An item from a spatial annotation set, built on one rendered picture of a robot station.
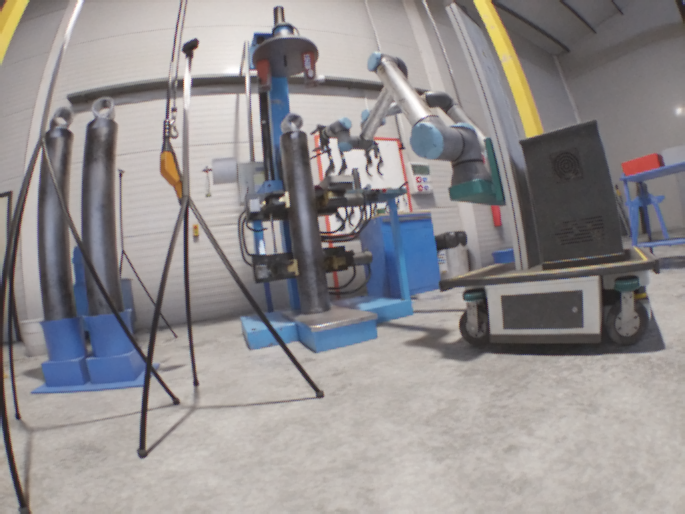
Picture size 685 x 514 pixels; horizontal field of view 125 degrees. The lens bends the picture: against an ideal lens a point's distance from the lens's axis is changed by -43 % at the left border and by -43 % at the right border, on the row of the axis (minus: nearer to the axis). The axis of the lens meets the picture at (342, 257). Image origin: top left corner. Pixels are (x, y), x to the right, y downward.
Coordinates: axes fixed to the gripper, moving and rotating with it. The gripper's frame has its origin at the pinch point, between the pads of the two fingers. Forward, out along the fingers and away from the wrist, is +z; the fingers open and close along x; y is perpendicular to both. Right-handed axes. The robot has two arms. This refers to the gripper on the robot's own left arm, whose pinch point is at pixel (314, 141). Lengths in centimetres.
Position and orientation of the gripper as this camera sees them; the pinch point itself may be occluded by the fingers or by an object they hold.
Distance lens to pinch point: 224.6
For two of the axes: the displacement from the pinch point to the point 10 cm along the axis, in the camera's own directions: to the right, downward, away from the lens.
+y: -7.2, 0.9, -6.9
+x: 1.4, 9.9, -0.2
